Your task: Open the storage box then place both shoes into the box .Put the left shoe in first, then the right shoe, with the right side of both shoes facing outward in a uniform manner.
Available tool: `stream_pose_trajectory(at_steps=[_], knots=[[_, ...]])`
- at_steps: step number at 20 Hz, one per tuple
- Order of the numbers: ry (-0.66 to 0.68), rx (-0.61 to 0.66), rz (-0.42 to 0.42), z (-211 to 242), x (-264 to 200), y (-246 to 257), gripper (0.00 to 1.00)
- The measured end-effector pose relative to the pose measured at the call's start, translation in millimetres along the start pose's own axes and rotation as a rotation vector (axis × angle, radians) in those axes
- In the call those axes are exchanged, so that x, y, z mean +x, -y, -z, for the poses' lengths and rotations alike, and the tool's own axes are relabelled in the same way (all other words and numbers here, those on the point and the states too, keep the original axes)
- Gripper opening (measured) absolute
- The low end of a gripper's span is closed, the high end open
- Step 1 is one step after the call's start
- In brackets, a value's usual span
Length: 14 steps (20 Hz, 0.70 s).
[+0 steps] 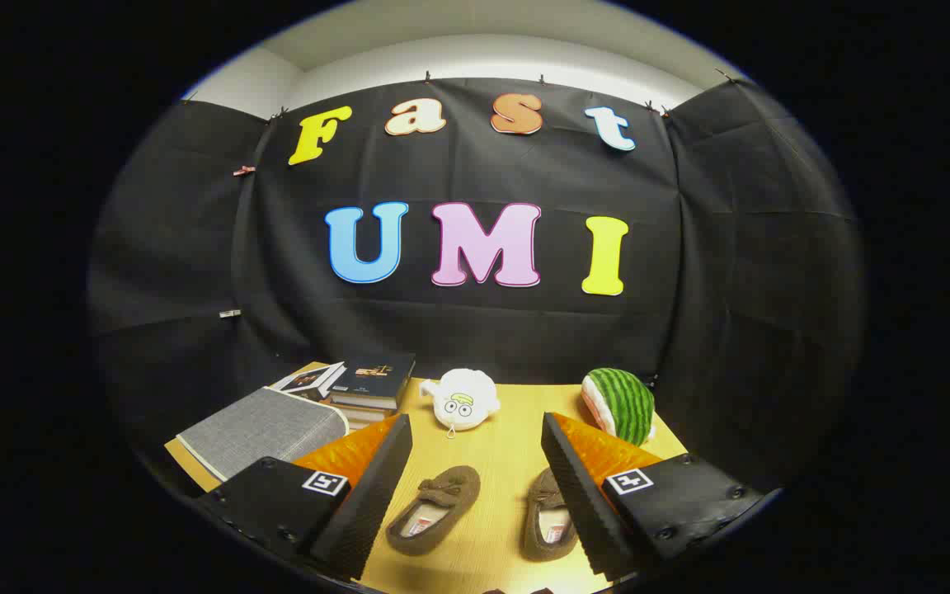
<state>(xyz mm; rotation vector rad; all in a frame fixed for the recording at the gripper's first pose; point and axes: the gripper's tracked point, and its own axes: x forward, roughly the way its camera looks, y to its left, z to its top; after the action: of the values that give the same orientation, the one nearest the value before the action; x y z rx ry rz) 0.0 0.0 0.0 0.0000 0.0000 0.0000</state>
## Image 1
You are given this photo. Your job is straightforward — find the white plush toy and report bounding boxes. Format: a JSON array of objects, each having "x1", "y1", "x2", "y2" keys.
[{"x1": 419, "y1": 368, "x2": 501, "y2": 438}]

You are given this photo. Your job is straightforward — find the watermelon slice plush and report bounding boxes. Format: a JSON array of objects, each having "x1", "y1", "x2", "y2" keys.
[{"x1": 581, "y1": 367, "x2": 657, "y2": 446}]

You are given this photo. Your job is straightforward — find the grey fabric storage box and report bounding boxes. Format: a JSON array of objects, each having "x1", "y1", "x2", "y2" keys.
[{"x1": 176, "y1": 388, "x2": 350, "y2": 483}]

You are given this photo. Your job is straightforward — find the brown fuzzy shoe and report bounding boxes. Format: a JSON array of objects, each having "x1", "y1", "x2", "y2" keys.
[
  {"x1": 384, "y1": 464, "x2": 482, "y2": 556},
  {"x1": 522, "y1": 466, "x2": 581, "y2": 563}
]

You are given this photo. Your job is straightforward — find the dark blue book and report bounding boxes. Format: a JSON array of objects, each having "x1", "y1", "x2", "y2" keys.
[{"x1": 328, "y1": 353, "x2": 416, "y2": 411}]

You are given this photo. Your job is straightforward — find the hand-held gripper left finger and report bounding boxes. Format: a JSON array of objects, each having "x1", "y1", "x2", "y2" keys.
[{"x1": 195, "y1": 412, "x2": 414, "y2": 582}]

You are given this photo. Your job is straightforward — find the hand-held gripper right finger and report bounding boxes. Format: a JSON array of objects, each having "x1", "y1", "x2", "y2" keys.
[{"x1": 539, "y1": 411, "x2": 764, "y2": 578}]

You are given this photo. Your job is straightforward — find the black backdrop cloth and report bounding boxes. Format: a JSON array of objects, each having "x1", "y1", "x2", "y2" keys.
[{"x1": 87, "y1": 77, "x2": 868, "y2": 496}]

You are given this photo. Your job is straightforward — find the white cover book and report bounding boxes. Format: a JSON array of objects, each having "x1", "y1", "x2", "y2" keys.
[{"x1": 269, "y1": 361, "x2": 346, "y2": 403}]

